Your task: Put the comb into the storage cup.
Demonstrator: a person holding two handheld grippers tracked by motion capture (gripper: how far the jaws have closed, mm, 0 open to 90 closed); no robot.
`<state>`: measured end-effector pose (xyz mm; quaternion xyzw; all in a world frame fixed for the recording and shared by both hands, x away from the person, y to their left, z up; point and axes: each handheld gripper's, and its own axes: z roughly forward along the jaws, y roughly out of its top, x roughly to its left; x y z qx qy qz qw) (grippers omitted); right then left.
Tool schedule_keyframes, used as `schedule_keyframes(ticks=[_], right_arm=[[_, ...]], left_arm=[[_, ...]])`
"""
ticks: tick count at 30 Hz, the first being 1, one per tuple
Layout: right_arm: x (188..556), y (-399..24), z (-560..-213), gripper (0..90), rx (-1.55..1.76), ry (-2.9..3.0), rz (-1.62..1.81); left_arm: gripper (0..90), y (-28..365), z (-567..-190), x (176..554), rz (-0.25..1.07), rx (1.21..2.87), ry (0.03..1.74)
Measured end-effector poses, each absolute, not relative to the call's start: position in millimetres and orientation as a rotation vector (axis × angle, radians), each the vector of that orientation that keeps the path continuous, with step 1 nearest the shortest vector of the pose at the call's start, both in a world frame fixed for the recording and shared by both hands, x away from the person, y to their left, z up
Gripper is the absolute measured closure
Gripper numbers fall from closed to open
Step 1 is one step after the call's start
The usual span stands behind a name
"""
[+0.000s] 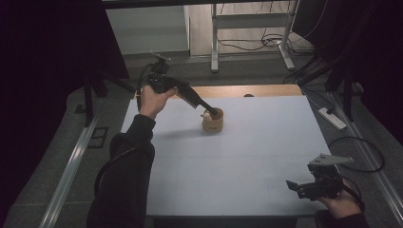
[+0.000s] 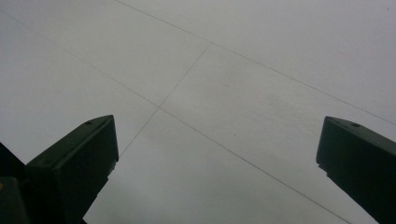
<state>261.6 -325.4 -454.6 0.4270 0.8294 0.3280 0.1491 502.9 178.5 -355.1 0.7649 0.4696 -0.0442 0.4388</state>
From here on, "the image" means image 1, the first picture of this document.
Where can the black tripod stand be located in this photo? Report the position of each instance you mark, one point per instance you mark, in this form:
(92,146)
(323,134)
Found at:
(348,91)
(89,101)

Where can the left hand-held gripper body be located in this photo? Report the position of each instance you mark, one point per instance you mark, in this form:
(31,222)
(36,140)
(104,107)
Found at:
(160,79)

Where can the white cabinet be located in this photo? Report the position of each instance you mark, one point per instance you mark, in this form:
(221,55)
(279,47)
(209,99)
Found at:
(149,30)

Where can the person's right hand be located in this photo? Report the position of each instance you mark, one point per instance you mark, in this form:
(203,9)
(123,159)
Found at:
(343,202)

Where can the white table mat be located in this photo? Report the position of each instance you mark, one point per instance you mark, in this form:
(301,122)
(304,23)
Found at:
(253,158)

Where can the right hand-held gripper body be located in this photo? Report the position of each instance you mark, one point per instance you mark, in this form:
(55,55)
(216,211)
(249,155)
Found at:
(323,185)

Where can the dark curtain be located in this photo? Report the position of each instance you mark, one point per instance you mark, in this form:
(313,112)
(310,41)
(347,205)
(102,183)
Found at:
(374,47)
(47,47)

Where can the white metal desk frame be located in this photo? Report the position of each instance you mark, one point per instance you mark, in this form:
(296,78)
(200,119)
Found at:
(250,20)

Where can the person's left hand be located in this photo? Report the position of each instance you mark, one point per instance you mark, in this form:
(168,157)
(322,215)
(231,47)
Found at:
(153,103)

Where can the wooden utensil holder cup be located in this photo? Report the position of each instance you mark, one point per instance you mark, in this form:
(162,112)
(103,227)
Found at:
(214,125)

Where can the white power strip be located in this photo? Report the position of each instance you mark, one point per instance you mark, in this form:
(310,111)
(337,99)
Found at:
(332,119)

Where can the metal floor rail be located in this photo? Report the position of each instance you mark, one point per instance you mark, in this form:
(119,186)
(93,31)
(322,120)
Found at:
(370,158)
(71,171)

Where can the black floor socket plate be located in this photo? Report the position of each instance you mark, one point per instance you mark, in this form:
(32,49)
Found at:
(98,137)

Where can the dark round table grommet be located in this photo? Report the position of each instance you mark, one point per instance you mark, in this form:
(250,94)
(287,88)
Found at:
(248,95)

